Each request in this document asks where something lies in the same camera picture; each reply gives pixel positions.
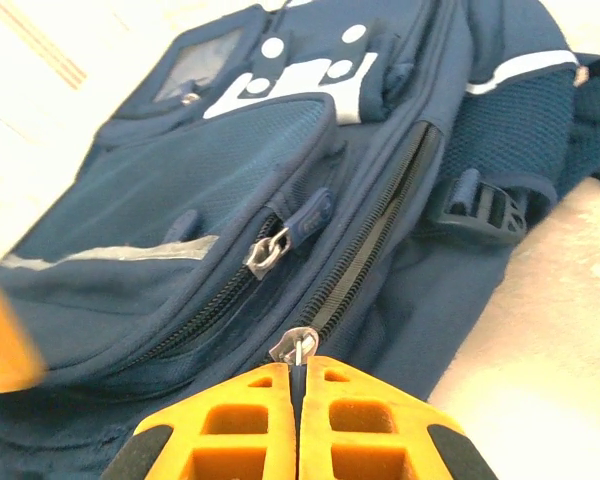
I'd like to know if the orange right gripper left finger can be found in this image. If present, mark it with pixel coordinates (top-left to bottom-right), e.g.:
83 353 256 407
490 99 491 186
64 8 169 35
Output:
99 362 299 480

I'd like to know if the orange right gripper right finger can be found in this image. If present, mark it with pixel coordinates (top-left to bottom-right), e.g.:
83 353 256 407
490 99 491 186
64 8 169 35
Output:
298 355 501 480

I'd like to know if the navy blue backpack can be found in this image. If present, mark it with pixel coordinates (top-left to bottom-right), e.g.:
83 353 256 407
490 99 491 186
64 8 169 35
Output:
0 0 600 480

